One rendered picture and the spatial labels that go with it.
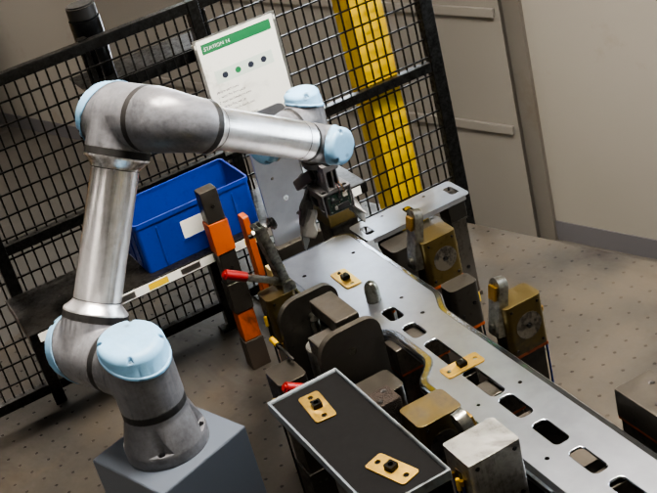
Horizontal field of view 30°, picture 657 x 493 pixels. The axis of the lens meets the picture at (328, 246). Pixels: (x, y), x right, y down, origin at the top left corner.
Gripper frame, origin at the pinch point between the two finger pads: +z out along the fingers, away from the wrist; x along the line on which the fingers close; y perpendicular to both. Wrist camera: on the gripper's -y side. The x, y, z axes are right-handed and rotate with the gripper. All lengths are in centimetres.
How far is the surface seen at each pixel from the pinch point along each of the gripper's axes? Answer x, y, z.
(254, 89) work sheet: 11, -54, -16
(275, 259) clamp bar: -15.2, 1.9, -1.9
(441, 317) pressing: 6.2, 29.7, 11.1
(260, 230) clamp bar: -16.5, 1.8, -9.8
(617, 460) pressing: 3, 88, 11
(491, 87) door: 127, -133, 50
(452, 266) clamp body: 22.1, 8.9, 15.3
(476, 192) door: 122, -148, 96
